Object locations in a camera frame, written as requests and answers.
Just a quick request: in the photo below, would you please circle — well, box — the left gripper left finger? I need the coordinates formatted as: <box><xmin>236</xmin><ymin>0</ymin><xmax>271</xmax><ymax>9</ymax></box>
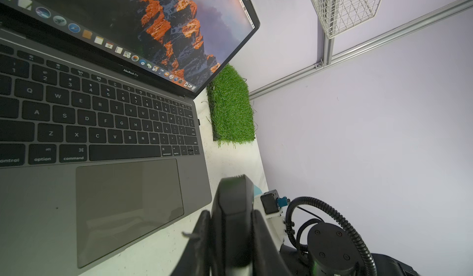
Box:
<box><xmin>171</xmin><ymin>210</ymin><xmax>211</xmax><ymax>276</ymax></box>

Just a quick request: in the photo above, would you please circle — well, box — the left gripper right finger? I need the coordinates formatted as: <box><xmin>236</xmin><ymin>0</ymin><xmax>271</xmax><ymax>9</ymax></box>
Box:
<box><xmin>252</xmin><ymin>210</ymin><xmax>292</xmax><ymax>276</ymax></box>

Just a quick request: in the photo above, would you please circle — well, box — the black wireless mouse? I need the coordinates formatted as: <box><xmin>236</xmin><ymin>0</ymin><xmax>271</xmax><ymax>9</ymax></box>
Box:
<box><xmin>210</xmin><ymin>174</ymin><xmax>254</xmax><ymax>276</ymax></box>

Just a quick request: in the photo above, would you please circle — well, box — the grey laptop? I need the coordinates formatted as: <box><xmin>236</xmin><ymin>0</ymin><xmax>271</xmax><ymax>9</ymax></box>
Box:
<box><xmin>1</xmin><ymin>0</ymin><xmax>260</xmax><ymax>276</ymax></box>

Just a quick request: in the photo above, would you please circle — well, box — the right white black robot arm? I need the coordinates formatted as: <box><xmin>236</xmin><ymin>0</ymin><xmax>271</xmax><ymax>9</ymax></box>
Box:
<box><xmin>277</xmin><ymin>197</ymin><xmax>418</xmax><ymax>276</ymax></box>

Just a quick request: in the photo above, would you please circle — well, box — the green artificial grass mat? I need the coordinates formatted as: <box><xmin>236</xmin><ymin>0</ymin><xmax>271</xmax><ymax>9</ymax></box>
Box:
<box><xmin>207</xmin><ymin>65</ymin><xmax>256</xmax><ymax>144</ymax></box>

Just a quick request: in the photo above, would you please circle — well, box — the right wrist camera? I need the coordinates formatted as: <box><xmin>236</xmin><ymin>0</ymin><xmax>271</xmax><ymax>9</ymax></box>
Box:
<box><xmin>253</xmin><ymin>189</ymin><xmax>291</xmax><ymax>247</ymax></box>

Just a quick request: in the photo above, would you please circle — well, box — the white wire wall basket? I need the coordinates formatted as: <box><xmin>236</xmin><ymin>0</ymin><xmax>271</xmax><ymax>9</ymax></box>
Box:
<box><xmin>311</xmin><ymin>0</ymin><xmax>382</xmax><ymax>39</ymax></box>

